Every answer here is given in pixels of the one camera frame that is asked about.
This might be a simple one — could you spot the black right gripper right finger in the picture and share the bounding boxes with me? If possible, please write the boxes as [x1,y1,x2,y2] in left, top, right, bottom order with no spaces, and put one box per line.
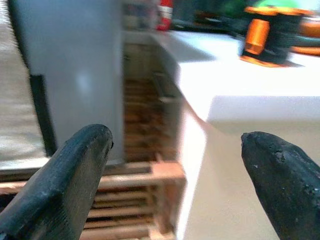
[240,131,320,240]

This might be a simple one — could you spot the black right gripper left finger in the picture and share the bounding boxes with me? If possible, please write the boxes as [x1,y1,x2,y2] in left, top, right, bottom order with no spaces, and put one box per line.
[0,124,114,240]

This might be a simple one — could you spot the grey fridge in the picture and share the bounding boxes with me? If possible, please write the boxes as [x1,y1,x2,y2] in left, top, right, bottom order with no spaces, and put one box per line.
[8,0,126,166]

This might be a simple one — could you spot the wooden slatted pallet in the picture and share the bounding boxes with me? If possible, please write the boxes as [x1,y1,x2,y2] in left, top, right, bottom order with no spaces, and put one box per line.
[0,79,187,240]

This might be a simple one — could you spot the beige woven curtain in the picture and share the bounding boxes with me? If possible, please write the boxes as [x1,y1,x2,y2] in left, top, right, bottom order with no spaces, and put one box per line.
[0,0,48,161]

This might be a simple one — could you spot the white kitchen cabinet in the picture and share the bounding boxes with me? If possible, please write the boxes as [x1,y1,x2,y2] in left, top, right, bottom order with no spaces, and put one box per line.
[149,29,320,240]

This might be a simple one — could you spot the orange and black canister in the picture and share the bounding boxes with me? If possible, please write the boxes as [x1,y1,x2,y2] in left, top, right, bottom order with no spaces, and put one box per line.
[239,6,315,69]

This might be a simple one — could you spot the bright green object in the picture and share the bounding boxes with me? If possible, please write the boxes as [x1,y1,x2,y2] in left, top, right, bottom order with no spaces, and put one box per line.
[254,0,303,9]

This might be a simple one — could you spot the red and white can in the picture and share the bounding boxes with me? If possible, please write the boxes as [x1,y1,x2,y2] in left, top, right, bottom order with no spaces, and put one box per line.
[156,0,175,32]

